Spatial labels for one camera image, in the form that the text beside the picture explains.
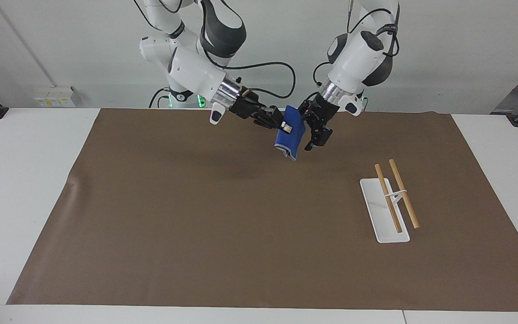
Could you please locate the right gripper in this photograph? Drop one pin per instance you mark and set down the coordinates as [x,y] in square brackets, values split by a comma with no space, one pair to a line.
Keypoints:
[246,106]

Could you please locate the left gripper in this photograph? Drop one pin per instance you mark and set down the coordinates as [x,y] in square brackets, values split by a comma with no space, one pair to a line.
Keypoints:
[319,111]

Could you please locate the blue towel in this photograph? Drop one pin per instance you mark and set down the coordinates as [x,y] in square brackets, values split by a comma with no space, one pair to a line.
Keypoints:
[291,140]

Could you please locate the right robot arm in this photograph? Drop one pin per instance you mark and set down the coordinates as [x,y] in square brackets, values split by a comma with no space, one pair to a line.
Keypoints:
[191,67]

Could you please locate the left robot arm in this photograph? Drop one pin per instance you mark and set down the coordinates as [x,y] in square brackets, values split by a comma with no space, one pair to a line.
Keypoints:
[358,58]

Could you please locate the white rack with wooden bars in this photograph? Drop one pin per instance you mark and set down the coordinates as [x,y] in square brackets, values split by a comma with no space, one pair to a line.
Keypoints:
[384,211]

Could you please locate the white wall socket strip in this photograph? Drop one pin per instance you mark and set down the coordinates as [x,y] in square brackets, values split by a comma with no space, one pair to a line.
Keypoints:
[55,97]

